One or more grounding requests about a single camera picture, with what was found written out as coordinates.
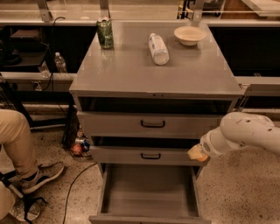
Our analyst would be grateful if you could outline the orange fruit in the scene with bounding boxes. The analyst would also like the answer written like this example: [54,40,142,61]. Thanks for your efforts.
[197,156,208,162]

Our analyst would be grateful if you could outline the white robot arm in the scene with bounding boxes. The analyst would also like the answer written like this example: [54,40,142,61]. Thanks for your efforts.
[187,112,280,161]

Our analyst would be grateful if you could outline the top grey drawer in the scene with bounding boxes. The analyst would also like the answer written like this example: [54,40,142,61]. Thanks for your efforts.
[77,111,222,139]

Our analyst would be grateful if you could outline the grey drawer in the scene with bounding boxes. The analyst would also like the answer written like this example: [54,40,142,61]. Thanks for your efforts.
[89,164,212,224]
[90,146,209,166]
[77,111,222,139]

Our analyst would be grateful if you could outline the grey drawer cabinet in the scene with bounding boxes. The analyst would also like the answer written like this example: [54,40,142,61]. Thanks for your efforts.
[69,20,245,224]

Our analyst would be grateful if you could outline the bottom grey drawer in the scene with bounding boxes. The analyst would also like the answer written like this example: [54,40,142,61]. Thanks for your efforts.
[89,164,212,224]

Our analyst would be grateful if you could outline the middle grey drawer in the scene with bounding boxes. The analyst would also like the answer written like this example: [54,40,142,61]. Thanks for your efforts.
[90,146,209,166]

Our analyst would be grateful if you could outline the lying clear plastic bottle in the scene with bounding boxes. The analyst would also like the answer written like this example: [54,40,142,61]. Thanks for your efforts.
[149,33,169,66]

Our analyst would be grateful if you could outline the white bowl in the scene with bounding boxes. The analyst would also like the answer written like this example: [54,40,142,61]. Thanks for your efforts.
[174,26,207,46]

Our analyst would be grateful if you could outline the blue can on floor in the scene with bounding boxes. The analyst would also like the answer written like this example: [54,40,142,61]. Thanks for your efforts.
[75,137,90,151]

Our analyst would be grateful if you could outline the red apple on floor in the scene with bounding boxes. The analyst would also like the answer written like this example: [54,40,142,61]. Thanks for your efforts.
[72,144,83,156]

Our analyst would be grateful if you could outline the green soda can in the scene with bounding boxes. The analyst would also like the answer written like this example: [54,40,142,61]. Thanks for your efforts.
[96,17,114,49]

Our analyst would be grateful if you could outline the standing water bottle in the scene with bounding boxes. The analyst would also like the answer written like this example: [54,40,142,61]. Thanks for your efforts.
[54,52,67,74]

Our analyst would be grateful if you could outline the clear plastic cup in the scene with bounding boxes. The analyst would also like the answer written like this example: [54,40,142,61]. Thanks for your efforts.
[38,61,51,79]

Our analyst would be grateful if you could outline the grey sneaker upper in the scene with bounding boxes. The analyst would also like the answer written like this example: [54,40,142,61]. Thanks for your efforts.
[20,162,65,194]

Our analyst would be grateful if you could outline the grey sneaker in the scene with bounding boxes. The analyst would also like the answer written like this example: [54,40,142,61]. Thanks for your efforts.
[8,198,42,222]
[20,162,65,194]

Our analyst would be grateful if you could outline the person leg khaki trousers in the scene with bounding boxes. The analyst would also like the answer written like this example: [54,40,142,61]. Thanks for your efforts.
[0,108,39,220]

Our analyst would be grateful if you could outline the grey sneaker lower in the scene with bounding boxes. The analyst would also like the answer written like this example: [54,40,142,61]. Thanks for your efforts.
[8,198,42,222]

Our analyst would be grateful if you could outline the black floor cable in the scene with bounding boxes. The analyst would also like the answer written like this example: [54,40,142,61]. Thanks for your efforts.
[61,162,98,224]

